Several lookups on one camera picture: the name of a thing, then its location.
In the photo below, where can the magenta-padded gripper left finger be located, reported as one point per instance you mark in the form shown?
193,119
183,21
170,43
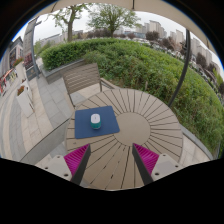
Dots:
60,166

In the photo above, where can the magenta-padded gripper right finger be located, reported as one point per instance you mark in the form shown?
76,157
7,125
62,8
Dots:
165,165

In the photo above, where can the white and teal computer mouse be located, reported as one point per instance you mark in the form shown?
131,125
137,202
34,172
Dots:
95,120

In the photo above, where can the blue rectangular mouse pad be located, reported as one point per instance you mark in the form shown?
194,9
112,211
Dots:
108,128

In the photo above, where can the white planter with orange flowers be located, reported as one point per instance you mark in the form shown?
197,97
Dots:
25,101

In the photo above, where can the brown slatted outdoor chair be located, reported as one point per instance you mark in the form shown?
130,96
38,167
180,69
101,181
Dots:
81,78

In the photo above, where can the dark curved parasol pole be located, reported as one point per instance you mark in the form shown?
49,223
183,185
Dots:
185,66

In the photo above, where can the white planter with red flowers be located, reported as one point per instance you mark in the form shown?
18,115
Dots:
20,71

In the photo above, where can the grey shopfront building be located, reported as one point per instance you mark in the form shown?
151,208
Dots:
10,56

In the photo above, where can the tall grey pylon sign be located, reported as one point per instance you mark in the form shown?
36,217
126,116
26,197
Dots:
29,36

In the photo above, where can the sparse-leaved tree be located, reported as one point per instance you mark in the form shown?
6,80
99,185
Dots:
70,31

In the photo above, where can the distant high-rise buildings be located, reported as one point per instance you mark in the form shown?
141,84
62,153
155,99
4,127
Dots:
155,26

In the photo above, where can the round leafy green tree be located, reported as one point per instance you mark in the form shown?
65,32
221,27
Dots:
111,16

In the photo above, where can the beige parasol canopy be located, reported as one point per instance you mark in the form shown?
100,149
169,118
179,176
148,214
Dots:
160,6

